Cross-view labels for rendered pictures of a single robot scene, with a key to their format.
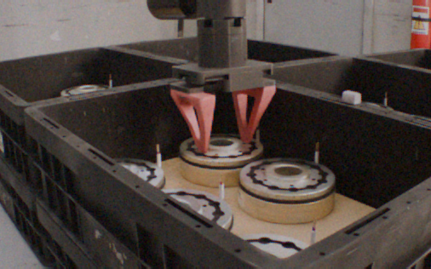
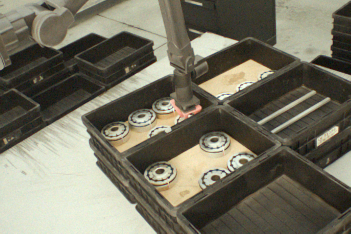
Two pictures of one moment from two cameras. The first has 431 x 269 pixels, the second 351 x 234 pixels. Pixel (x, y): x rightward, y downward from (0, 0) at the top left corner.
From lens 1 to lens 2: 1.73 m
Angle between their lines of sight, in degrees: 87
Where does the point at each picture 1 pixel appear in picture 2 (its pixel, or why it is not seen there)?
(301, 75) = (245, 128)
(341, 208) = not seen: hidden behind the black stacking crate
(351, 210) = not seen: hidden behind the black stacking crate
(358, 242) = (86, 124)
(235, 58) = (176, 97)
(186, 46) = (342, 85)
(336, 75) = (265, 143)
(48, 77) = (275, 59)
